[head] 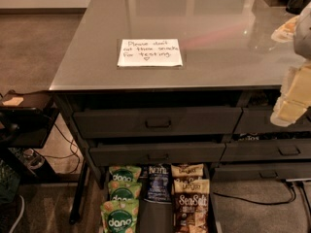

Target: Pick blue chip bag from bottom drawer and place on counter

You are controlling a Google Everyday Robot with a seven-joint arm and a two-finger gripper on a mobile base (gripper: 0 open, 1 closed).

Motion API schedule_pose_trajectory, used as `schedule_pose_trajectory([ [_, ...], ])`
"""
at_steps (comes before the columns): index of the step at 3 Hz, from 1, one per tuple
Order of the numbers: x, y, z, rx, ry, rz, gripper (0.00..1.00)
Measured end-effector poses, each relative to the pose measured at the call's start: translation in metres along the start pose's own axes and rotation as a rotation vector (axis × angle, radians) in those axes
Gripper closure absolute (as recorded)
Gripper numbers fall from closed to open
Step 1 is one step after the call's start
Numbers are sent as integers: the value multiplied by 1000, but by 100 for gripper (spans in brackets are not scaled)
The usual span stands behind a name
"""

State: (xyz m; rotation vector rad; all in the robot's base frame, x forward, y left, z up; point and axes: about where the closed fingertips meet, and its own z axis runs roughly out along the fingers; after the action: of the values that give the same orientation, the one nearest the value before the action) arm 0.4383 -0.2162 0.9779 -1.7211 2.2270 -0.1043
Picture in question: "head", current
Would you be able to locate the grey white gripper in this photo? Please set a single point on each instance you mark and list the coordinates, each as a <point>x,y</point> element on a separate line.
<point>303,33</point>

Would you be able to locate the blue Kettle chip bag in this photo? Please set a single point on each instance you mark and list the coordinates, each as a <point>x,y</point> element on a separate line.
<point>158,184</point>

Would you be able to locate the grey top right drawer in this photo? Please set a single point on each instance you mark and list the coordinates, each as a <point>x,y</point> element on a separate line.
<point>257,120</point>

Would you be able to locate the grey drawer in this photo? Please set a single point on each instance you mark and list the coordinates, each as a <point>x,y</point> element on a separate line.
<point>156,153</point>
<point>151,122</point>
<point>267,150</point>
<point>257,120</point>
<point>274,171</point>

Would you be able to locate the grey middle right drawer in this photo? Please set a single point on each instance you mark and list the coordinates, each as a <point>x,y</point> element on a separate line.
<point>267,150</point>

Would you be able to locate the snack bag in right drawer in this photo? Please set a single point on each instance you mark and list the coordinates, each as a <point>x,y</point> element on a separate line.
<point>248,137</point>

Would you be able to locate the grey top left drawer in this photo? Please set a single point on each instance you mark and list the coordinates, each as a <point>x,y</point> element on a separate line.
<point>151,122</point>

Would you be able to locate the grey bottom right drawer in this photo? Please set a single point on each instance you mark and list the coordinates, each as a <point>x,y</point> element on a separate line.
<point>274,171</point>

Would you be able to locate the brown snack bag middle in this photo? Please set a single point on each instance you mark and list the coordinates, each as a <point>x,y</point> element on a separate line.
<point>200,186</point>

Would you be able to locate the brown sea salt bag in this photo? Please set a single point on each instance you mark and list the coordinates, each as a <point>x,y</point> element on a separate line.
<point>191,212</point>

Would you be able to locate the grey middle left drawer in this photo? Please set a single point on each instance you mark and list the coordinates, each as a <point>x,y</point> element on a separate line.
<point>156,153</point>

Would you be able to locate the green dang bag rear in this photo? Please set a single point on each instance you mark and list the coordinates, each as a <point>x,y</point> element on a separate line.
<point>125,173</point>

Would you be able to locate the green dang bag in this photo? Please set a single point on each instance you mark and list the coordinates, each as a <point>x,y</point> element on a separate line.
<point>120,216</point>
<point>122,191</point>
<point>125,173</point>

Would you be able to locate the open bottom left drawer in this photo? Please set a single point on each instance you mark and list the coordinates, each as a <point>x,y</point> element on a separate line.
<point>159,217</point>

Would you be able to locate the green dang bag middle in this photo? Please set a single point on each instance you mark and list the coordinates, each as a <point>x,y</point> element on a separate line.
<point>122,191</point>

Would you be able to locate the green dang bag front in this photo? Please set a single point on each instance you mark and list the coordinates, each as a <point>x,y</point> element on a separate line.
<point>120,216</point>

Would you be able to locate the white handwritten paper note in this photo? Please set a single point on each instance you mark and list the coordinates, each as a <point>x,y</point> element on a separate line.
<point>150,53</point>

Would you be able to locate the black desk leg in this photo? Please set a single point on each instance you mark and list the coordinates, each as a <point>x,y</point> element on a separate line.
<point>75,211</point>

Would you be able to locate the black side cart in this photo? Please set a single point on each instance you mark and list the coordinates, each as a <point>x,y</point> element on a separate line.
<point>26,123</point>

